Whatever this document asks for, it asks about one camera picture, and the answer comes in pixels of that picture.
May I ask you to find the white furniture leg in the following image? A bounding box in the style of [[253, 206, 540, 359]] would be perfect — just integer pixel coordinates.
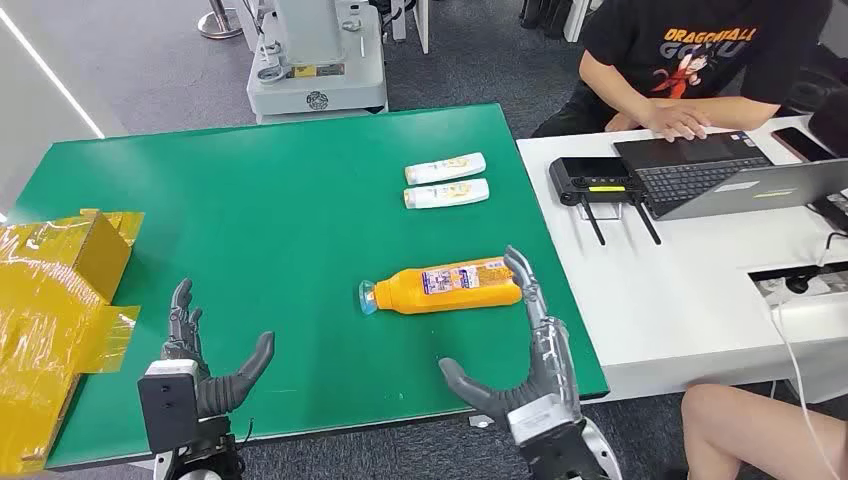
[[390, 0, 431, 55]]

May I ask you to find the black smartphone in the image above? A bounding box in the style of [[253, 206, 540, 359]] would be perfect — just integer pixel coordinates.
[[771, 127, 837, 164]]

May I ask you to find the small white bottle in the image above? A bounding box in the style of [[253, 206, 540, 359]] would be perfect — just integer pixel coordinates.
[[403, 178, 491, 211], [404, 152, 488, 186]]

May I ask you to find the white machine base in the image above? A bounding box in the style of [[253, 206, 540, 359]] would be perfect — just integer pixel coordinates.
[[231, 0, 389, 125]]

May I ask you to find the black controller with antennas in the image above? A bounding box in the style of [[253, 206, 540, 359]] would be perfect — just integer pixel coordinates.
[[548, 156, 662, 247]]

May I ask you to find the person in black shirt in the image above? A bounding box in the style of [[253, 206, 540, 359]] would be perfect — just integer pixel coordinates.
[[531, 0, 835, 144]]

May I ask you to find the large orange bottle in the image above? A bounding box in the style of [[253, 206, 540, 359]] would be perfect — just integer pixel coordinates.
[[358, 256, 525, 316]]

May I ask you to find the grey laptop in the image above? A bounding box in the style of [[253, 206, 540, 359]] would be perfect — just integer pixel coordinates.
[[613, 130, 848, 222]]

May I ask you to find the metal stanchion base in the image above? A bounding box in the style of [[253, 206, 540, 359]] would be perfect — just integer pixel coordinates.
[[197, 0, 244, 40]]

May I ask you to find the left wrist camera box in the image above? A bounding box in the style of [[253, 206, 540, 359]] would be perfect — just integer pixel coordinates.
[[137, 359, 200, 455]]

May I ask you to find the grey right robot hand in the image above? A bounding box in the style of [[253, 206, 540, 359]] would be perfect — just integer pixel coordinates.
[[438, 245, 584, 446]]

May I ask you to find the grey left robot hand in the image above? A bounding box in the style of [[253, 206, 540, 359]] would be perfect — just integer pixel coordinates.
[[160, 278, 276, 421]]

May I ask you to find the white cable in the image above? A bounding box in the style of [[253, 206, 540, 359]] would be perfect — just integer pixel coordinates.
[[770, 291, 844, 480]]

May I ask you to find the yellow taped cardboard box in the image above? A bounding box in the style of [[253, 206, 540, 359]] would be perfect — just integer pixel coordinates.
[[0, 208, 146, 476]]

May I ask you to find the power strip in desk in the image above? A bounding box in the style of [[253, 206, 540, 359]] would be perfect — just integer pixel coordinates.
[[753, 264, 848, 308]]

